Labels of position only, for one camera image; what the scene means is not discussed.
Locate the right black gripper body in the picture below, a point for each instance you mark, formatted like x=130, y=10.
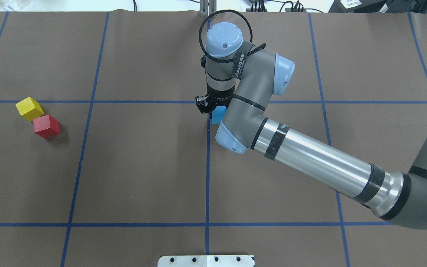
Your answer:
x=219, y=96

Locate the white mount base plate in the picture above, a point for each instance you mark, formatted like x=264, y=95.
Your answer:
x=207, y=261

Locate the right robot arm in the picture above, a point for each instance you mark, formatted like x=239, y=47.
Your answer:
x=241, y=78

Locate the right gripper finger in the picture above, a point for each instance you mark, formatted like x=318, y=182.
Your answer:
x=203, y=103

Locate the red wooden block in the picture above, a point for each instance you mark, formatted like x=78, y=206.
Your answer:
x=46, y=126

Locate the blue wooden block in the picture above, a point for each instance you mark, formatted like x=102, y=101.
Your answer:
x=218, y=114

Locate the yellow wooden block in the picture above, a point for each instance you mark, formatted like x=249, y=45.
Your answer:
x=29, y=109

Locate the aluminium frame post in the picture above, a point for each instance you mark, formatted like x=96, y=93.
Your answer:
x=207, y=7

